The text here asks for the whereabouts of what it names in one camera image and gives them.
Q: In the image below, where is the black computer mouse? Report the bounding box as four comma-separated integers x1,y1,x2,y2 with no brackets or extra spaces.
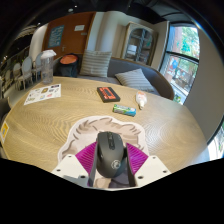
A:
95,130,129,178

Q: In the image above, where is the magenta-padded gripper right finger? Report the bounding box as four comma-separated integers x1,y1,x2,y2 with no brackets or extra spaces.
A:
124,142,172,188

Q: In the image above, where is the green pack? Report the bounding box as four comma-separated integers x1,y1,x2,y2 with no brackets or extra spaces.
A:
112,103,137,117

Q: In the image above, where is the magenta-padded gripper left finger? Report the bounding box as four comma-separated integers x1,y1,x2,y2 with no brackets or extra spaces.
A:
51,141,99,188

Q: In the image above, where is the upright striped cushion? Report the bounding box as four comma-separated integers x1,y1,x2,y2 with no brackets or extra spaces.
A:
79,49,113,78

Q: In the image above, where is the brown wooden door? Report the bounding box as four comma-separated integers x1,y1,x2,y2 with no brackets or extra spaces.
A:
42,11,97,59

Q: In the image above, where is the white sticker sheet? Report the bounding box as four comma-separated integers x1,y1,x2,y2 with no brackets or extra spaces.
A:
23,83,62,106

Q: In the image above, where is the clear shaker bottle white lid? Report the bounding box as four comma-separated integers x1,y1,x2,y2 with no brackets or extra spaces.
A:
40,49,57,85

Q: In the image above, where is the group of white chairs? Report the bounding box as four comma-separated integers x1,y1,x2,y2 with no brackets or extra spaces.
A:
1,56,43,91

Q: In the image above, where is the flat-lying striped cushion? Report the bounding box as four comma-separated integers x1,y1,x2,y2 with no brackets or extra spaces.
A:
114,68,155,93

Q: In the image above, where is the yellow sticker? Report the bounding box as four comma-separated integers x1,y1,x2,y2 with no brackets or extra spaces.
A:
0,121,10,144

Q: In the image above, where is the arched wooden shelf cabinet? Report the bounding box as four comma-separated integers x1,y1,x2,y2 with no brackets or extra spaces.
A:
121,21,158,66

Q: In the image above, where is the grey curved sofa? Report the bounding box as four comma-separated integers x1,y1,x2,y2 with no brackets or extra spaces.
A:
53,54,175,101

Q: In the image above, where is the white tube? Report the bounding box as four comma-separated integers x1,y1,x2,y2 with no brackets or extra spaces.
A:
135,90,148,110

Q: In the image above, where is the white door sign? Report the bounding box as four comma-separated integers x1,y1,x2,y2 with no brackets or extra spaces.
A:
73,24,86,32

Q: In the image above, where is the black and red box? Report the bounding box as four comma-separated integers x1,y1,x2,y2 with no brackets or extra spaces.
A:
96,86,121,103

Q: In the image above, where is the cat-shaped mouse pad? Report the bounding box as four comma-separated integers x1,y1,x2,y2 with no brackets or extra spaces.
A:
57,115,150,189

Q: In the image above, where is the blue poster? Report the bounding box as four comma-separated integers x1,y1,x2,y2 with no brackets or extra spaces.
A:
47,24,65,49

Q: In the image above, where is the large glass window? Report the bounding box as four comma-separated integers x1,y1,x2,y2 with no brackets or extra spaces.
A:
159,23,201,105

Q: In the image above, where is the grey tufted chair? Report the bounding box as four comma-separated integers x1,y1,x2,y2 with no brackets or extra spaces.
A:
0,96,11,121

